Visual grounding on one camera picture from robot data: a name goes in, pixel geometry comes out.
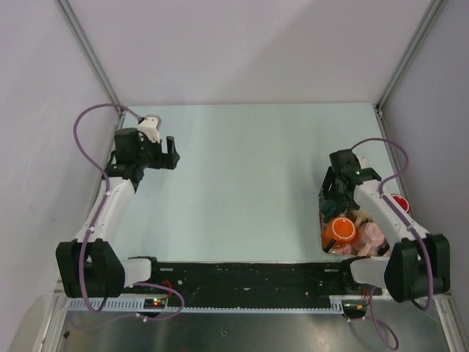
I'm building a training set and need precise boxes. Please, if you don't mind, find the dark green mug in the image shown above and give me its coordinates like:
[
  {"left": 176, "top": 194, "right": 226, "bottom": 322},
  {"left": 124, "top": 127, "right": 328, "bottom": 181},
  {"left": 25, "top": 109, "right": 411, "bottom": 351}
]
[{"left": 320, "top": 199, "right": 347, "bottom": 218}]

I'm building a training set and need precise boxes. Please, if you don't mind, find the orange mug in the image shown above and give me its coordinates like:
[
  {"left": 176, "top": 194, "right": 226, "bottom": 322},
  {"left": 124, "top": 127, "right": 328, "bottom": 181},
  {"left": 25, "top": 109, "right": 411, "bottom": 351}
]
[{"left": 322, "top": 216, "right": 357, "bottom": 253}]

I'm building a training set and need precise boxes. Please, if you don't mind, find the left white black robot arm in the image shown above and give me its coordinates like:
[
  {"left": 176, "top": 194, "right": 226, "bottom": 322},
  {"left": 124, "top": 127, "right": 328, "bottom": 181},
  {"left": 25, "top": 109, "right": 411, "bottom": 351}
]
[{"left": 56, "top": 128, "right": 180, "bottom": 298}]

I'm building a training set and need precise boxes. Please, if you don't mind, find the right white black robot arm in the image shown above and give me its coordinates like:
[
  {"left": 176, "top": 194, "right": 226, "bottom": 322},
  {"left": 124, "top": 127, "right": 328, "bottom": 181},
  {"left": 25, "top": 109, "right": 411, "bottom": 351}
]
[{"left": 319, "top": 149, "right": 451, "bottom": 302}]

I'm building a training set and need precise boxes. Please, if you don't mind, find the cream mug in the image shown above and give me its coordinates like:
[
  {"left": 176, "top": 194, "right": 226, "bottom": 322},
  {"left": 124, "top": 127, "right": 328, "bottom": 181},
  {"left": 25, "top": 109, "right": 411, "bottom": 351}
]
[{"left": 349, "top": 209, "right": 372, "bottom": 227}]

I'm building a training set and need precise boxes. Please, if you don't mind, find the pink mug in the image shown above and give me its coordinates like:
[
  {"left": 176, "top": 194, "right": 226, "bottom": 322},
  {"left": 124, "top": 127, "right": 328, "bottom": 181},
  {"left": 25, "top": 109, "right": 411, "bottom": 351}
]
[{"left": 352, "top": 222, "right": 385, "bottom": 257}]

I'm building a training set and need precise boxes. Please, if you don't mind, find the floral tray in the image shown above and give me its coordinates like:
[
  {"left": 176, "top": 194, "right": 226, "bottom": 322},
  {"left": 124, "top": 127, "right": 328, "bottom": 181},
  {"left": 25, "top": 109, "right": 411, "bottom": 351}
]
[{"left": 319, "top": 188, "right": 390, "bottom": 257}]

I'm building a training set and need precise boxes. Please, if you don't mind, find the red round object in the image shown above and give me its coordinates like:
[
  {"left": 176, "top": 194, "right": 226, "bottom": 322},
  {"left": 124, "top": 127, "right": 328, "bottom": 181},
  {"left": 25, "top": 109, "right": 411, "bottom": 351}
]
[{"left": 391, "top": 194, "right": 410, "bottom": 214}]

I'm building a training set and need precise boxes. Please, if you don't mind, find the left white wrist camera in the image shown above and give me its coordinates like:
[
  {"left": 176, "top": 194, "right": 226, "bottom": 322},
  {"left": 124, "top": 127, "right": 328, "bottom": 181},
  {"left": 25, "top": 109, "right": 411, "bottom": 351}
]
[{"left": 138, "top": 115, "right": 161, "bottom": 143}]

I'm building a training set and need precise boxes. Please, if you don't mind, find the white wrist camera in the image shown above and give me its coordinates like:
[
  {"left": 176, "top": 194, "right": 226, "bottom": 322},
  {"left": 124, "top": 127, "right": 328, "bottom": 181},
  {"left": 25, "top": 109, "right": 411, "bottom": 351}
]
[
  {"left": 138, "top": 115, "right": 161, "bottom": 143},
  {"left": 356, "top": 155, "right": 369, "bottom": 169}
]

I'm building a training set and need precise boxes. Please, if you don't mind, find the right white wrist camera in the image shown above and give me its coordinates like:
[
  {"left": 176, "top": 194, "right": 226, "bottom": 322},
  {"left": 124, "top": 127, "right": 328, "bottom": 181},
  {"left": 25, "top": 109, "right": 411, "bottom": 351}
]
[{"left": 356, "top": 155, "right": 369, "bottom": 169}]

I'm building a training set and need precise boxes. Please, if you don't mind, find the left aluminium frame post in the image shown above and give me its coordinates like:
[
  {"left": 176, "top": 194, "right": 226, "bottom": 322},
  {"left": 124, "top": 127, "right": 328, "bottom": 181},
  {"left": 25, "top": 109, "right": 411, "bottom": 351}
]
[{"left": 53, "top": 0, "right": 128, "bottom": 117}]

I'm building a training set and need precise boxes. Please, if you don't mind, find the aluminium frame post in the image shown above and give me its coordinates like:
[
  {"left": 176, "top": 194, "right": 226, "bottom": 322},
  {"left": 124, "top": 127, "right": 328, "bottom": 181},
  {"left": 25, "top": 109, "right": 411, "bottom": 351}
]
[
  {"left": 374, "top": 0, "right": 447, "bottom": 117},
  {"left": 53, "top": 0, "right": 128, "bottom": 117}
]

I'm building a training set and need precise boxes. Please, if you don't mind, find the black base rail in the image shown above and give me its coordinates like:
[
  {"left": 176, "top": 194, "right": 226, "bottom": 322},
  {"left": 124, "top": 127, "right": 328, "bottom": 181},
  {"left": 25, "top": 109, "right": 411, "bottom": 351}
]
[{"left": 124, "top": 262, "right": 383, "bottom": 311}]

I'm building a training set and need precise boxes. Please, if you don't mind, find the grey cable duct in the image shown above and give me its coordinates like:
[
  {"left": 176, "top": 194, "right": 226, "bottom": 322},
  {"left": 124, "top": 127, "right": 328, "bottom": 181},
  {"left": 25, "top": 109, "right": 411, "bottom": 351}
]
[{"left": 65, "top": 296, "right": 347, "bottom": 313}]

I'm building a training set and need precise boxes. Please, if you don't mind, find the right aluminium frame post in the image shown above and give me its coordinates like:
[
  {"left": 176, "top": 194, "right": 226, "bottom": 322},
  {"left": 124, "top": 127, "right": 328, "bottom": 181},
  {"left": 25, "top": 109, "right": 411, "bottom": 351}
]
[{"left": 374, "top": 0, "right": 447, "bottom": 117}]

